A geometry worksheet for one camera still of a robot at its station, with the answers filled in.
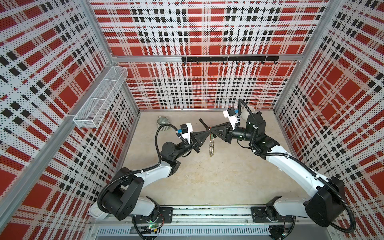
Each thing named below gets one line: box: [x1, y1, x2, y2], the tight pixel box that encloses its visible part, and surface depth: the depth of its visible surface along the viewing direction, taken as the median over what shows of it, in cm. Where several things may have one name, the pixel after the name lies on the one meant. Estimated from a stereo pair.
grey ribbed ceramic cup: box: [156, 115, 171, 132], surface depth 107 cm
